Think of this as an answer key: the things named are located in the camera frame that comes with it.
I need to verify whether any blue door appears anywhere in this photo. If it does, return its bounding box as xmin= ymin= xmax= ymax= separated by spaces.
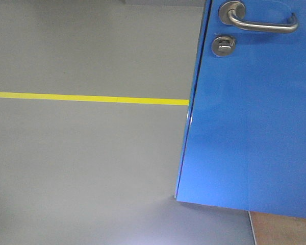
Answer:
xmin=175 ymin=1 xmax=306 ymax=218

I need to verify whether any plywood door platform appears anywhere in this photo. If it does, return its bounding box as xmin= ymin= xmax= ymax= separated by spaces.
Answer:
xmin=249 ymin=212 xmax=306 ymax=244

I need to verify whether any steel thumb turn lock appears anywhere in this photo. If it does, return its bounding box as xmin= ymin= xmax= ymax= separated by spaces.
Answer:
xmin=211 ymin=36 xmax=236 ymax=57

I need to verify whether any steel door lever handle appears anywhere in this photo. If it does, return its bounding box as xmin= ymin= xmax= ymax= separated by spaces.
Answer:
xmin=218 ymin=1 xmax=299 ymax=34

